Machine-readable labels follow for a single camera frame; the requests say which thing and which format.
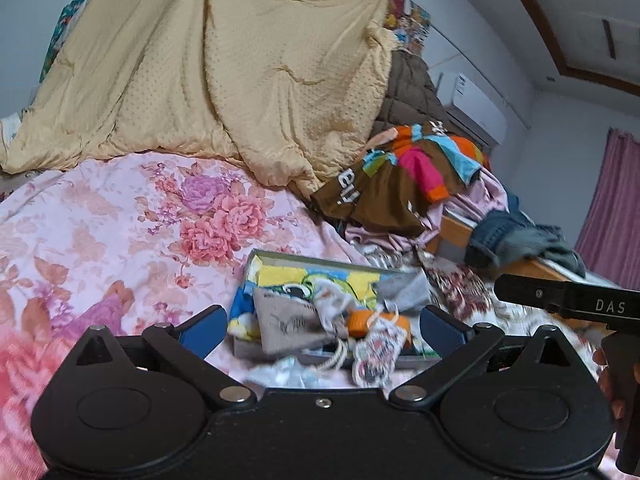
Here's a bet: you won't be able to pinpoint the pink floral bedsheet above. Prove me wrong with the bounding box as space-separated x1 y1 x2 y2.
0 152 621 480

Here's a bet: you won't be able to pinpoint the beige drawstring bag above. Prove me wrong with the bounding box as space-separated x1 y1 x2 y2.
252 280 358 373

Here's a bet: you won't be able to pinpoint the dark red floral cloth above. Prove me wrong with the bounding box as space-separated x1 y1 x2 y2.
370 250 507 327

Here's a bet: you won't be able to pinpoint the wooden bed frame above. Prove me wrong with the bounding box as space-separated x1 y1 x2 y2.
439 210 607 292

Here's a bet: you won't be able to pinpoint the brown multicolour garment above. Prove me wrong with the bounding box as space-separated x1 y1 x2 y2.
310 121 489 239

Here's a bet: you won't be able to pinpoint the teal patterned cloth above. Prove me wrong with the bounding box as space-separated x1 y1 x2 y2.
39 0 89 84

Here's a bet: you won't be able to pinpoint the pink curtain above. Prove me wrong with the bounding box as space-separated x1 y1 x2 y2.
574 127 640 292

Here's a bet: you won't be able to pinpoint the white air conditioner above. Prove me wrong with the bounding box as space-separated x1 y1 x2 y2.
432 72 509 147

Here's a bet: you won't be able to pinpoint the white cloth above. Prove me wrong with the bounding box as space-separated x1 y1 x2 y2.
244 357 352 389

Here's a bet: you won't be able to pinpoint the colourful wall poster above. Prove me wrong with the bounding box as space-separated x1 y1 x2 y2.
387 0 432 57

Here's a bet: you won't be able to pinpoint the person's right hand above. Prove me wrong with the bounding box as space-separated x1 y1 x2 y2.
592 349 627 421

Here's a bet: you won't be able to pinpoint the cartoon print pouch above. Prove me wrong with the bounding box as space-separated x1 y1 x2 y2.
351 322 407 389

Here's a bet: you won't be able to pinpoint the grey box with colourful cloths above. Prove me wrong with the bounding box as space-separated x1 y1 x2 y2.
227 255 397 342

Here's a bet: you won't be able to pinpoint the brown quilted blanket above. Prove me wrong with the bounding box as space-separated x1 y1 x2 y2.
372 50 452 137

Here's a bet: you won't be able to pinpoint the grey cardboard box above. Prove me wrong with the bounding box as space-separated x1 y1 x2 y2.
231 248 444 362

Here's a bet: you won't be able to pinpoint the yellow quilt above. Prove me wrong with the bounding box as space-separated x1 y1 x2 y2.
0 0 394 194

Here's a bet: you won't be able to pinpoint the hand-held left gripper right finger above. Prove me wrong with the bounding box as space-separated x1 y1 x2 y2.
387 305 565 408

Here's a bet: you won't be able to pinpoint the large grey cloth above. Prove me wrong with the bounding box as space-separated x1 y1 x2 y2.
377 272 434 314

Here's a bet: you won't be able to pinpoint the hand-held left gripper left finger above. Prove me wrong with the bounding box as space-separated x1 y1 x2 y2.
74 305 258 407

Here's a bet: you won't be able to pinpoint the blue jeans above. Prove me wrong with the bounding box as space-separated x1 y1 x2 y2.
465 209 587 279

